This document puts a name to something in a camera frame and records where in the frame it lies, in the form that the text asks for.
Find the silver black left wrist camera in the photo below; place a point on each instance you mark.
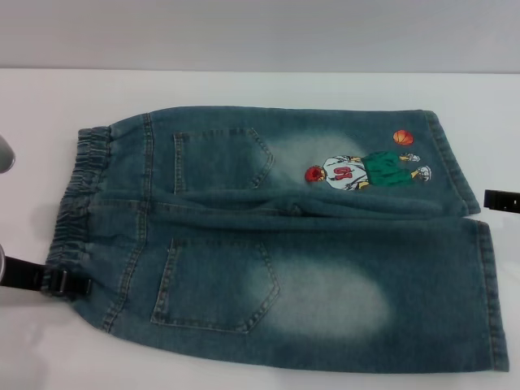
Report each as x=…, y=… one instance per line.
x=5, y=154

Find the blue denim shorts with print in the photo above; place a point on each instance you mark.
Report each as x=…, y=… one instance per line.
x=325, y=260

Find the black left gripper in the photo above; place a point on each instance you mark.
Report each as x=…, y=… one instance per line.
x=26, y=274

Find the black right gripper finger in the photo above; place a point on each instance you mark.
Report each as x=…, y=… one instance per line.
x=501, y=199

